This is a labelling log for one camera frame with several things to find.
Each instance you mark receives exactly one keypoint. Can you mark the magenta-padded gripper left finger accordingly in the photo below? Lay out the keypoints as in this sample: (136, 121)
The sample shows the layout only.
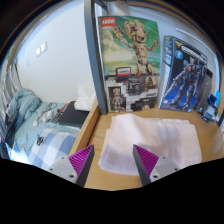
(63, 166)

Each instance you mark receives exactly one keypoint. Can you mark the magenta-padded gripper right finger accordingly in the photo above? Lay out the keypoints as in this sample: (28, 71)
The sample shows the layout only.
(161, 166)

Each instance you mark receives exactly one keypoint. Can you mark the pale pink towel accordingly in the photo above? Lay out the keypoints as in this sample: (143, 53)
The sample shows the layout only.
(166, 143)

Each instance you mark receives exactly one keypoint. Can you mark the blue plaid bed sheet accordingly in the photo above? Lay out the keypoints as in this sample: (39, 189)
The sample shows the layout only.
(53, 143)

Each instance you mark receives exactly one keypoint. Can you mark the black flat laptop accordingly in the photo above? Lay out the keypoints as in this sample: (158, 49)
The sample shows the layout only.
(73, 115)

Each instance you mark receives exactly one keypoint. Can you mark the white plastic bag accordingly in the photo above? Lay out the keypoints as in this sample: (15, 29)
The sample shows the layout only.
(85, 98)

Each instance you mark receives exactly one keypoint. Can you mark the light blue card pack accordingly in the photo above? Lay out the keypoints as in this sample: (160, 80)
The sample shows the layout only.
(218, 97)

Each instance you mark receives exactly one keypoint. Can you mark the blue robot model kit box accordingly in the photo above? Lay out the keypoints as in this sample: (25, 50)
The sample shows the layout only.
(183, 76)

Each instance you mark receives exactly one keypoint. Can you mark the green tree figure toy box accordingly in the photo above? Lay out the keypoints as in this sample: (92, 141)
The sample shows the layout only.
(130, 60)

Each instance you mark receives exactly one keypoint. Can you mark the white wall switch plate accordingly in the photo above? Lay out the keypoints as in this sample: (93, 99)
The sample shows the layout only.
(41, 48)

